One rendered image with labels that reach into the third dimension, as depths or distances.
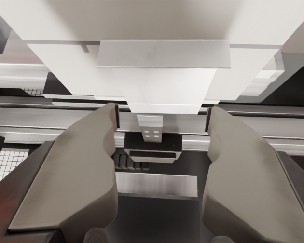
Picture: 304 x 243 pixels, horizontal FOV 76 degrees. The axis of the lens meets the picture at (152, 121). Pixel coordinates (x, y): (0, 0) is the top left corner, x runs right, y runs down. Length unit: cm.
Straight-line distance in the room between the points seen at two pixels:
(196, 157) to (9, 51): 61
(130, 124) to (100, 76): 29
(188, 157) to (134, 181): 53
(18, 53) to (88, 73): 11
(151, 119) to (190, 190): 11
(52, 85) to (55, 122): 28
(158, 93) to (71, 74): 8
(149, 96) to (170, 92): 2
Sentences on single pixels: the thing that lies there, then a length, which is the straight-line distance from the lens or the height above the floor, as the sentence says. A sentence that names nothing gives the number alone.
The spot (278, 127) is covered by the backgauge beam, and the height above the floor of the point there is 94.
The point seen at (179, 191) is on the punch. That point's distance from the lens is 21.
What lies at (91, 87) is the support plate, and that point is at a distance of 21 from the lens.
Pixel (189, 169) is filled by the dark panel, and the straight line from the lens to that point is 72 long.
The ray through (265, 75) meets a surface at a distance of 25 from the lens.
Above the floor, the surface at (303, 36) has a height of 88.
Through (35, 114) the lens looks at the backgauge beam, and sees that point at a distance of 56.
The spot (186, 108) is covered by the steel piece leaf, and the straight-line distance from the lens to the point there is 24.
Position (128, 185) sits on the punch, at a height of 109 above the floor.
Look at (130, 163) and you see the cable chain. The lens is 59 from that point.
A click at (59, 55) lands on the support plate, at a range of 18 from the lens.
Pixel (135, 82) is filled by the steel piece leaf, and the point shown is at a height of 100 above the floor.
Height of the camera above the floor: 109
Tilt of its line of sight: 19 degrees down
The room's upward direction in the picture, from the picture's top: 177 degrees counter-clockwise
